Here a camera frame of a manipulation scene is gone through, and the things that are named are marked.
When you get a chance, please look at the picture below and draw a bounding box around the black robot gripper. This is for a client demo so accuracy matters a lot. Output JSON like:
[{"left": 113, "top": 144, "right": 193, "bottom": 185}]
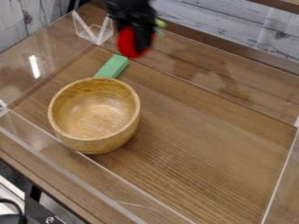
[{"left": 106, "top": 0, "right": 157, "bottom": 54}]

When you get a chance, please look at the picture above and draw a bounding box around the red felt fruit green stem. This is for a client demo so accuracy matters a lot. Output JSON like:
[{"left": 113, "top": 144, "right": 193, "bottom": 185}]
[{"left": 117, "top": 19, "right": 167, "bottom": 59}]

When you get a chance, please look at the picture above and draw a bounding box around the green rectangular block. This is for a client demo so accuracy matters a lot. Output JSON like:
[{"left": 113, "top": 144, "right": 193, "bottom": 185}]
[{"left": 94, "top": 54, "right": 129, "bottom": 79}]

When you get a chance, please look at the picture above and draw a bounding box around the light wooden bowl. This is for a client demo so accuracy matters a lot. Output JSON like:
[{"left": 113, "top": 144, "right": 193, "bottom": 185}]
[{"left": 49, "top": 78, "right": 142, "bottom": 154}]

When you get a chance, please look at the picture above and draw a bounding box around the clear acrylic corner bracket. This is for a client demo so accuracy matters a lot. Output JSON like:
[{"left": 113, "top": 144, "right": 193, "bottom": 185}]
[{"left": 71, "top": 11, "right": 114, "bottom": 46}]

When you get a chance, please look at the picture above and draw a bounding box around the black metal table leg bracket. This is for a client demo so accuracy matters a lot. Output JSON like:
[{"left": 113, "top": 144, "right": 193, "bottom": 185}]
[{"left": 25, "top": 185, "right": 66, "bottom": 224}]

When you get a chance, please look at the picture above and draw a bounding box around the black cable under table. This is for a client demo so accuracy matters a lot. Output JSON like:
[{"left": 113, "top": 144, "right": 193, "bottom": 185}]
[{"left": 0, "top": 199, "right": 29, "bottom": 224}]

